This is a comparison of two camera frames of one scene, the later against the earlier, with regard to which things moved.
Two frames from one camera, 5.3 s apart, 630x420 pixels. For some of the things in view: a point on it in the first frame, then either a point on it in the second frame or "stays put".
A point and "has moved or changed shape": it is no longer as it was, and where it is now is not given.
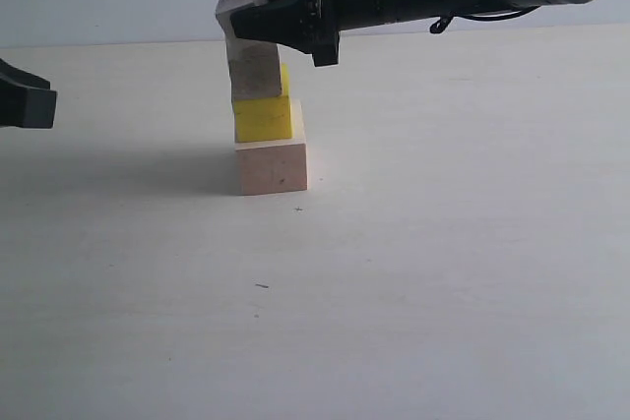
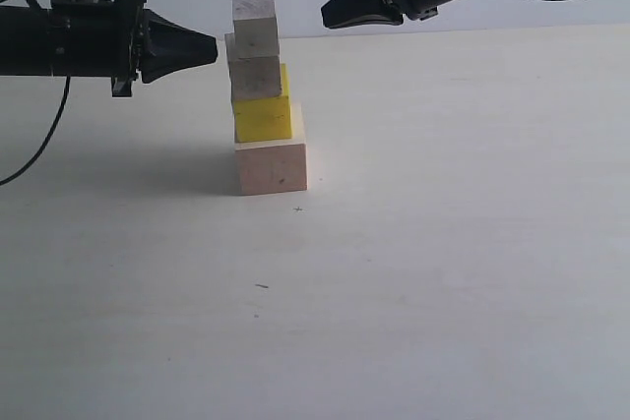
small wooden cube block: (236, 0) has moved or changed shape
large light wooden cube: (276, 165) stays put
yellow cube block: (265, 117) stays put
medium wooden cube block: (254, 67) stays put
